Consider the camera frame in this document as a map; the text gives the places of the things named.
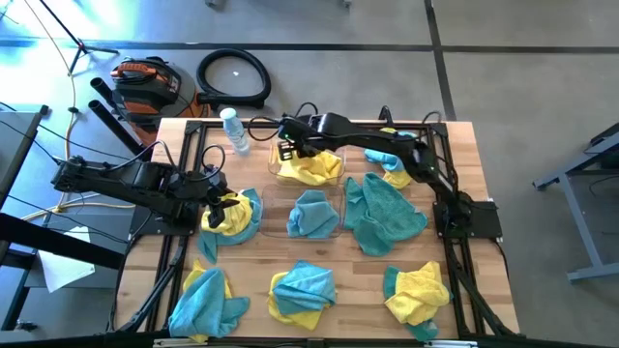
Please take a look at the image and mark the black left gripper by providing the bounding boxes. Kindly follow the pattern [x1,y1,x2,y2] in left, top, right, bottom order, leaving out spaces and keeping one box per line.
[192,166,242,230]

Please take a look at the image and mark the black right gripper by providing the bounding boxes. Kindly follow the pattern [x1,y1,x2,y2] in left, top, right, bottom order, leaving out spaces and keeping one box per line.
[278,115,324,162]

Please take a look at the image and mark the blue microfiber towel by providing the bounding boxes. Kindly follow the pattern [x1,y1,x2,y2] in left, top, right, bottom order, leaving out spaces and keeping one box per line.
[196,187,264,265]
[363,129,418,174]
[285,188,341,240]
[272,259,338,318]
[167,267,251,339]

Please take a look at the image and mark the large teal microfiber towel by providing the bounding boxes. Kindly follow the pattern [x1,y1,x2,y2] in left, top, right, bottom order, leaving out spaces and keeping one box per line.
[342,172,429,258]

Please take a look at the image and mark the clear plastic water bottle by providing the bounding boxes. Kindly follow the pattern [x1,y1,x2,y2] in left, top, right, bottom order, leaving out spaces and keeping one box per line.
[219,106,251,157]

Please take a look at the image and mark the black vacuum tube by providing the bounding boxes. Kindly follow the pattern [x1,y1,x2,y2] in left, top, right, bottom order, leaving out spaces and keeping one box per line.
[89,75,120,110]
[87,99,155,164]

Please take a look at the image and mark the orange and black shop vacuum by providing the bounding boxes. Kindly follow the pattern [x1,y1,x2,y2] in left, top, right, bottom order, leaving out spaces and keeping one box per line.
[109,56,213,146]

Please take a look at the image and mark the white paper sheet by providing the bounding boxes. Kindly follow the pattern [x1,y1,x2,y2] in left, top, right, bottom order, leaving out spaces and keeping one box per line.
[37,225,97,294]

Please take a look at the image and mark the black rig base bar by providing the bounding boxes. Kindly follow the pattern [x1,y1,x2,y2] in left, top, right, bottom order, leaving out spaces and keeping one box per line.
[0,332,619,348]

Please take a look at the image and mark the black tripod stand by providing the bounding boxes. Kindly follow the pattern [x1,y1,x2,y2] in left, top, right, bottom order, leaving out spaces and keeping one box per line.
[38,0,121,74]

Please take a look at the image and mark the dark grey side desk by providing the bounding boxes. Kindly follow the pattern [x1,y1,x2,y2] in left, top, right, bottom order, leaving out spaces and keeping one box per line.
[0,103,50,197]

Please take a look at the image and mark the grey metal stand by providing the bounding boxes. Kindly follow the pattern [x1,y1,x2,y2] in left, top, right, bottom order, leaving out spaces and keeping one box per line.
[531,121,619,283]

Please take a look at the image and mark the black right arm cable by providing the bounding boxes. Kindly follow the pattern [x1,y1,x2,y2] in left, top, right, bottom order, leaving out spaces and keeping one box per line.
[247,115,282,143]

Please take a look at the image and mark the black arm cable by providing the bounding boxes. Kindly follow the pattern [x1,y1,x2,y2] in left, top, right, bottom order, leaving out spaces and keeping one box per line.
[199,143,227,184]
[247,115,282,143]

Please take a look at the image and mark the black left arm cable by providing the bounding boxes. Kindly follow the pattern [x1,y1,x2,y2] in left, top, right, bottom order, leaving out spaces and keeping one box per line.
[199,143,227,184]

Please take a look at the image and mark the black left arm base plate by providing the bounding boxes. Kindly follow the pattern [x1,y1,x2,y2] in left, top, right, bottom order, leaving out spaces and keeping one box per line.
[129,205,200,237]

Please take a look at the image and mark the black aluminium table frame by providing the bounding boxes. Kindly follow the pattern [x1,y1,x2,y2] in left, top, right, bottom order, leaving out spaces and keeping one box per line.
[106,118,521,339]

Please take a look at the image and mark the black vacuum hose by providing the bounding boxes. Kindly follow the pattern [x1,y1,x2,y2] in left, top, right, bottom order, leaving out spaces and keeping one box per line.
[195,46,273,110]

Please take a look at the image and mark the silver metal bracket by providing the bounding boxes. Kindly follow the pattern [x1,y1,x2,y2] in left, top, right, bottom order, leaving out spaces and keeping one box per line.
[153,337,209,348]
[424,339,480,348]

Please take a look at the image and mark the yellow cable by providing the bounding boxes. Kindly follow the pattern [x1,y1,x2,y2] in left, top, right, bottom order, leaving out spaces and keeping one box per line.
[21,0,137,222]

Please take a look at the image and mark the black stand frame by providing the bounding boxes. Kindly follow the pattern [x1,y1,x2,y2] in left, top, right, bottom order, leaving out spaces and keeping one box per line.
[0,212,126,334]

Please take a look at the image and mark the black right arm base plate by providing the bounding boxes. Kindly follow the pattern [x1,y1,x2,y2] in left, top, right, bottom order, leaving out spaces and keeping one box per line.
[432,199,504,240]

